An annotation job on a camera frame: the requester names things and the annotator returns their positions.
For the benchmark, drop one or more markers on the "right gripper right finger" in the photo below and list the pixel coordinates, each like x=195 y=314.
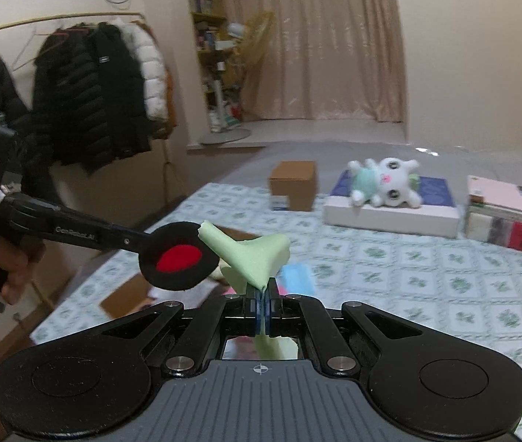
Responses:
x=272 y=306

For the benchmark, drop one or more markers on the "small closed cardboard box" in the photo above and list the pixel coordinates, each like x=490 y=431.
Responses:
x=293 y=186

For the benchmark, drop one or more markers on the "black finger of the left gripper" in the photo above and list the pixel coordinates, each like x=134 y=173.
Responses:
x=60 y=224

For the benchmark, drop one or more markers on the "white bunny plush toy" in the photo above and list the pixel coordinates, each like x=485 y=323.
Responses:
x=392 y=182

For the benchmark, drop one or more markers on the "stack of books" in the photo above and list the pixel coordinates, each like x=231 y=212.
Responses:
x=494 y=212

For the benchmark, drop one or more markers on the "wooden bookshelf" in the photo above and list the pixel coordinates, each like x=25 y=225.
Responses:
x=208 y=46

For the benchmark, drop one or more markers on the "light green cloth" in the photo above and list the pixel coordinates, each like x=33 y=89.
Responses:
x=250 y=267

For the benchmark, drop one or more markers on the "beige curtain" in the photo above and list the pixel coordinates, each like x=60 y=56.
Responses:
x=327 y=60

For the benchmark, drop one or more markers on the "floral green white tablecloth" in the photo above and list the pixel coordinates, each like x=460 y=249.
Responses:
x=465 y=288

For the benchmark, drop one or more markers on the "black red round pad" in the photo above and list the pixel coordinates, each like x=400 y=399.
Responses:
x=189 y=274

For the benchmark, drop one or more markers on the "standing electric fan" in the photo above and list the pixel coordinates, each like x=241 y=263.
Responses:
x=233 y=58

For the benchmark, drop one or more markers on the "white puffer jacket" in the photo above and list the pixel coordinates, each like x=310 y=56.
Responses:
x=143 y=48

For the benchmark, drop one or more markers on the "black puffer jacket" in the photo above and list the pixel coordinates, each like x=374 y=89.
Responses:
x=88 y=105

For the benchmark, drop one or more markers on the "person's left hand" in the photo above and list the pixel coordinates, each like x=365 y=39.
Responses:
x=20 y=263

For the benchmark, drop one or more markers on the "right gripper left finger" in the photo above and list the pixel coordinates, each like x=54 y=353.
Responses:
x=252 y=310

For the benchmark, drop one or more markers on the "clothes rack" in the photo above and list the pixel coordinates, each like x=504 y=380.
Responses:
x=126 y=16

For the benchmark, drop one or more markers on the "open cardboard tray box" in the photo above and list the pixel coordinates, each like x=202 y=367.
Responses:
x=136 y=294

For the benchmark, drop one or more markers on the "white and blue flat box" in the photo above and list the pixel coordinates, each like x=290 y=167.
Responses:
x=437 y=216

